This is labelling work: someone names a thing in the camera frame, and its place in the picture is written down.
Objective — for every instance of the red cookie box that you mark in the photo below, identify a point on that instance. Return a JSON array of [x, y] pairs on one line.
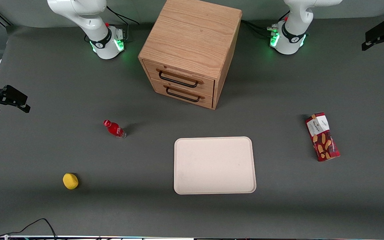
[[322, 138]]

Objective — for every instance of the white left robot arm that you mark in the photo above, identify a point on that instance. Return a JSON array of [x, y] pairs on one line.
[[292, 36]]

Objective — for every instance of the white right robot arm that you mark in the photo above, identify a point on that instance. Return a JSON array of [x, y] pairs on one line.
[[103, 41]]

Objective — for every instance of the beige rectangular tray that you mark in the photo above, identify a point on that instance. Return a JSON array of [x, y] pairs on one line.
[[213, 165]]

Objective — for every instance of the yellow lemon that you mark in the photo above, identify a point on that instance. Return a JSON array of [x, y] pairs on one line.
[[70, 181]]

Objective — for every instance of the red drink bottle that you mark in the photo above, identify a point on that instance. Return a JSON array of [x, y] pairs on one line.
[[113, 128]]

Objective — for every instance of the wooden drawer cabinet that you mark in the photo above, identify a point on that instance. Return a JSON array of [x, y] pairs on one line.
[[192, 36]]

